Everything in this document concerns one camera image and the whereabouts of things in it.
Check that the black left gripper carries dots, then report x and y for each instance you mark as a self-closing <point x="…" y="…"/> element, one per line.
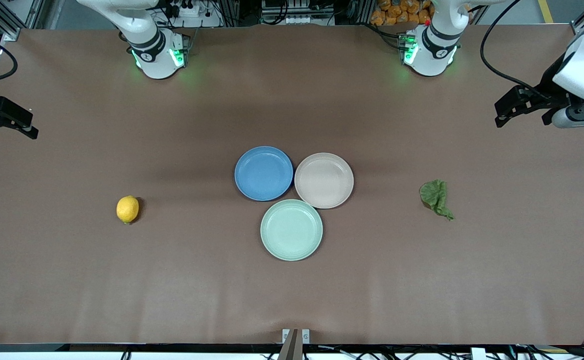
<point x="546" y="92"/>

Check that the green lettuce leaf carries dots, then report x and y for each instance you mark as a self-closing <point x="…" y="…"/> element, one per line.
<point x="435" y="196"/>

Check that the yellow lemon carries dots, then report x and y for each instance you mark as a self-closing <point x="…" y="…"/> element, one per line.
<point x="128" y="209"/>

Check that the blue plate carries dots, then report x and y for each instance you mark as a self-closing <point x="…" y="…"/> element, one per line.
<point x="264" y="173"/>

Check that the bag of orange items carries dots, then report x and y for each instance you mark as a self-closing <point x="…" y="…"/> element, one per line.
<point x="400" y="12"/>

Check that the metal table edge bracket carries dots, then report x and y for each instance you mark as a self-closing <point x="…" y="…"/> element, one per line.
<point x="295" y="341"/>

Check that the white power strip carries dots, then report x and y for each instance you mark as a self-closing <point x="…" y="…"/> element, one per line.
<point x="188" y="9"/>

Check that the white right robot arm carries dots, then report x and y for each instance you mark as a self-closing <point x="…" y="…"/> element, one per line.
<point x="154" y="50"/>

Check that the beige plate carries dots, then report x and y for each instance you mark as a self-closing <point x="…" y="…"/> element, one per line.
<point x="324" y="180"/>

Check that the mint green plate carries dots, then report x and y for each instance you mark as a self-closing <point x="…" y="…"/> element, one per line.
<point x="292" y="230"/>

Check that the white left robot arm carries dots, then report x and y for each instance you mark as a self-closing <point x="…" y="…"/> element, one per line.
<point x="434" y="50"/>

